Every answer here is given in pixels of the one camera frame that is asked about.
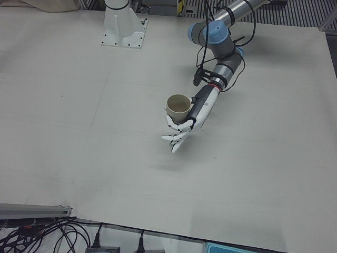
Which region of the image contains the beige cloth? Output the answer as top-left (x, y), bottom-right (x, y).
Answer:
top-left (19, 0), bottom-right (81, 13)

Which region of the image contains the light blue plastic bin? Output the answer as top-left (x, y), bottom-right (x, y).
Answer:
top-left (204, 242), bottom-right (261, 253)

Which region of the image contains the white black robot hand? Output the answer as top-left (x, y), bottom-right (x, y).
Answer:
top-left (161, 84), bottom-right (221, 154)

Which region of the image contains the aluminium corner profile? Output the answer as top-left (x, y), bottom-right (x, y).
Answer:
top-left (320, 10), bottom-right (337, 32)

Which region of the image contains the beige paper cup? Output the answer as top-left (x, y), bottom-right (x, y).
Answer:
top-left (166, 94), bottom-right (193, 123)

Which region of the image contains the aluminium frame profile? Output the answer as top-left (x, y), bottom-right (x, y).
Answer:
top-left (77, 0), bottom-right (106, 11)

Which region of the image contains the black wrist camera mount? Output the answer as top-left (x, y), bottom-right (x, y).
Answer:
top-left (193, 67), bottom-right (213, 86)

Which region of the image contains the black tangled cable bundle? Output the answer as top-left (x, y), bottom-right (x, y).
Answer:
top-left (0, 216), bottom-right (92, 253)

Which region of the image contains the black white ribbed panel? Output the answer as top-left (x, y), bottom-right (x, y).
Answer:
top-left (184, 0), bottom-right (337, 27)

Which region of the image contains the black power plug cable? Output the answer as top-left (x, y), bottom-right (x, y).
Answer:
top-left (76, 220), bottom-right (105, 248)
top-left (136, 229), bottom-right (146, 251)

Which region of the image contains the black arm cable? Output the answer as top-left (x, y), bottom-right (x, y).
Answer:
top-left (195, 0), bottom-right (257, 93)

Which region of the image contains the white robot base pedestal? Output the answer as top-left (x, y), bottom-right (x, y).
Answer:
top-left (101, 0), bottom-right (150, 50)

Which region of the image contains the grey aluminium profile rail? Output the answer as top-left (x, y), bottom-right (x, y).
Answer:
top-left (0, 202), bottom-right (73, 220)

